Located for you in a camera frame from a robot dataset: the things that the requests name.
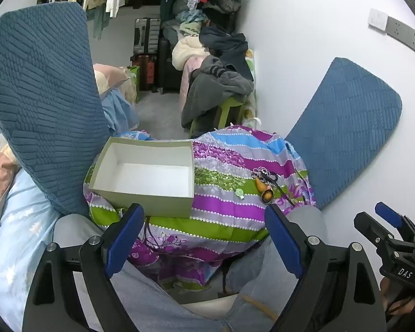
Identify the white green-leaf bedding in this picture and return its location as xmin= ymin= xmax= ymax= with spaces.
xmin=244 ymin=48 xmax=258 ymax=118

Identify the blue knit-covered chair back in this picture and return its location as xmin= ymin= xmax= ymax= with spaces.
xmin=0 ymin=2 xmax=116 ymax=217
xmin=285 ymin=57 xmax=403 ymax=211

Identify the cream fleece blanket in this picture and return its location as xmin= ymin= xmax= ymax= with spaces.
xmin=172 ymin=36 xmax=211 ymax=70

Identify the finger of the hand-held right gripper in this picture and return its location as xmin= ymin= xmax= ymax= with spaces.
xmin=353 ymin=212 xmax=415 ymax=255
xmin=374 ymin=201 xmax=415 ymax=246

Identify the plain light blue sheet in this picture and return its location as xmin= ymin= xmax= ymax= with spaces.
xmin=100 ymin=88 xmax=141 ymax=135

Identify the silver ball chain necklace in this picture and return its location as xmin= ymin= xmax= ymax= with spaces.
xmin=251 ymin=167 xmax=274 ymax=181

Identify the green plastic stool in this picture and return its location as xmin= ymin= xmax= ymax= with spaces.
xmin=188 ymin=97 xmax=246 ymax=139

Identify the dark navy jacket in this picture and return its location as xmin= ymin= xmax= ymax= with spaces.
xmin=199 ymin=25 xmax=250 ymax=77

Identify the grey power strip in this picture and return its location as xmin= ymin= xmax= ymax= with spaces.
xmin=386 ymin=17 xmax=415 ymax=59

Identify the grey-green cardboard box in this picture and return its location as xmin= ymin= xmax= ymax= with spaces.
xmin=88 ymin=136 xmax=195 ymax=219

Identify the green bag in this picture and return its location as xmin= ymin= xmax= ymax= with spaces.
xmin=126 ymin=66 xmax=141 ymax=103

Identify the light blue star-print sheet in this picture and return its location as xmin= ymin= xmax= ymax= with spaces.
xmin=0 ymin=169 xmax=73 ymax=319

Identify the person's right hand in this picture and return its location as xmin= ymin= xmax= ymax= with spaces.
xmin=380 ymin=277 xmax=415 ymax=317

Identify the pale pink blanket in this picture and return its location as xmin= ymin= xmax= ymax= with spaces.
xmin=93 ymin=63 xmax=132 ymax=94

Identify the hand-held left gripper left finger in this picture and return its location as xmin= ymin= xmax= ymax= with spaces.
xmin=22 ymin=203 xmax=145 ymax=332

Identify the pink quilt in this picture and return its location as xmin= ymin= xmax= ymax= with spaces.
xmin=180 ymin=57 xmax=208 ymax=104

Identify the colourful floral striped quilt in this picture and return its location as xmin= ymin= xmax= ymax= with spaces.
xmin=83 ymin=126 xmax=317 ymax=291

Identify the peach blanket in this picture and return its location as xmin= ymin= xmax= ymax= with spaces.
xmin=0 ymin=142 xmax=21 ymax=222

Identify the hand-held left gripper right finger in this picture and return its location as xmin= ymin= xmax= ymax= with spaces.
xmin=264 ymin=204 xmax=388 ymax=332

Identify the white round seat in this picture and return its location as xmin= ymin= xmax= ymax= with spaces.
xmin=178 ymin=292 xmax=244 ymax=319

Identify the red suitcase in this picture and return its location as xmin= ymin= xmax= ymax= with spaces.
xmin=136 ymin=55 xmax=160 ymax=92

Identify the grey hard-shell suitcase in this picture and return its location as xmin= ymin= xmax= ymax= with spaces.
xmin=133 ymin=17 xmax=161 ymax=56

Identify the grey hoodie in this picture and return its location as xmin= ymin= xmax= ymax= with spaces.
xmin=181 ymin=55 xmax=256 ymax=128

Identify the pile of mixed clothes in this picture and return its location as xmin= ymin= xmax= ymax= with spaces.
xmin=161 ymin=0 xmax=243 ymax=42

